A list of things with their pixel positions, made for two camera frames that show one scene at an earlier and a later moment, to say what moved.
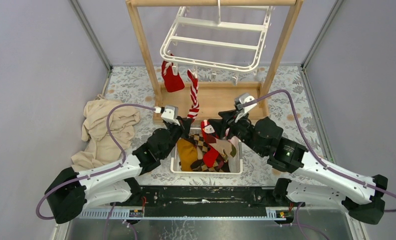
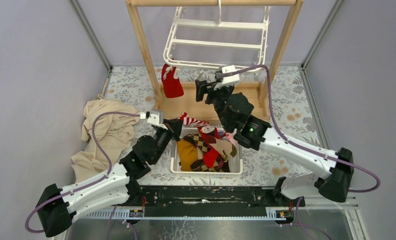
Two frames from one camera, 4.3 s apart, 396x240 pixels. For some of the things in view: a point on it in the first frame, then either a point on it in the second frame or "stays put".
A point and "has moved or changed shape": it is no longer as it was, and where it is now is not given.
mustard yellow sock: x=187 y=153 stays put
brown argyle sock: x=221 y=164 stays put
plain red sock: x=173 y=83 has moved or changed shape
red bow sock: x=210 y=155 stays put
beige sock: x=224 y=148 stays put
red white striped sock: x=194 y=110 → x=190 y=121
